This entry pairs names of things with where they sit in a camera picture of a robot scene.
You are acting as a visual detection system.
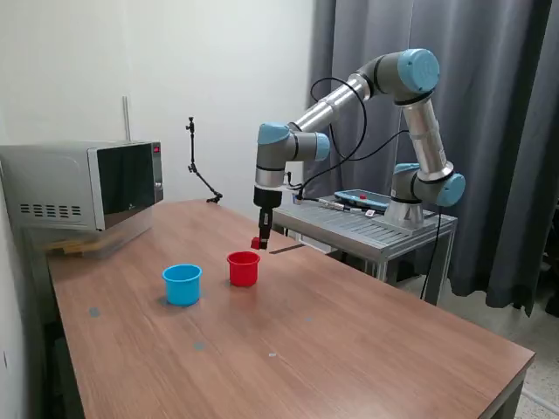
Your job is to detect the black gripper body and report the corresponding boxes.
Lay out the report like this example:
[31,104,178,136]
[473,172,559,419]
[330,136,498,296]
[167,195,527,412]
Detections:
[253,184,283,211]

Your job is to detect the red plastic cup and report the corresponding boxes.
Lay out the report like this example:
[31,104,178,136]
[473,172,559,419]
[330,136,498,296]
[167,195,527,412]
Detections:
[226,251,262,288]

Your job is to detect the grey metal robot stand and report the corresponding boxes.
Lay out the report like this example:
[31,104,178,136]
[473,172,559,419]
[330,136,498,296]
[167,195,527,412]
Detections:
[271,200,459,306]

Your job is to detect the blue teach pendant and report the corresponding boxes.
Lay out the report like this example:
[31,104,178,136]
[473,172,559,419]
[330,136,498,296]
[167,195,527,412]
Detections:
[334,188,391,215]

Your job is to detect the blue plastic cup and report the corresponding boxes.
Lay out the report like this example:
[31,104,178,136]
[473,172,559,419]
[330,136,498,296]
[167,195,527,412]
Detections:
[161,263,204,306]

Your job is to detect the wooden board stack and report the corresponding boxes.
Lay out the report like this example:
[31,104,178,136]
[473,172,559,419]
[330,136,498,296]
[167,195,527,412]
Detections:
[43,238,100,257]

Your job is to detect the silver microwave oven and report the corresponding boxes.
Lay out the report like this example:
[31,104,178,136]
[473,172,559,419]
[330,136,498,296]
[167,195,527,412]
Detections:
[0,140,165,232]

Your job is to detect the dark grey curtain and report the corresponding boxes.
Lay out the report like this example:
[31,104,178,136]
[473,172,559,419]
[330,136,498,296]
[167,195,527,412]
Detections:
[302,0,559,315]

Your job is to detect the black equipment by curtain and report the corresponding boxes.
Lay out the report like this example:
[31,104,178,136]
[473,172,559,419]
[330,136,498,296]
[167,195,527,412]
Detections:
[540,174,559,313]

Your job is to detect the black pendant cable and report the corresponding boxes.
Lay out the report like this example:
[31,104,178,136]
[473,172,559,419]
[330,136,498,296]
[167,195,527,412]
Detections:
[300,196,363,213]

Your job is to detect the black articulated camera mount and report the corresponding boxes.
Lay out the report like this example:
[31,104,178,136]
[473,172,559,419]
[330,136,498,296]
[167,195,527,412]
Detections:
[183,115,224,205]

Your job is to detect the black camera cable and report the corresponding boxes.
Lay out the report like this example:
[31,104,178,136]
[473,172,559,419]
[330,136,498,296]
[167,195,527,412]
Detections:
[299,77,443,302]

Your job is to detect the white wall rod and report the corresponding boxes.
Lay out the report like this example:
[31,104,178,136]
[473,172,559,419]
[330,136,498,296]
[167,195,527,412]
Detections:
[121,95,132,143]

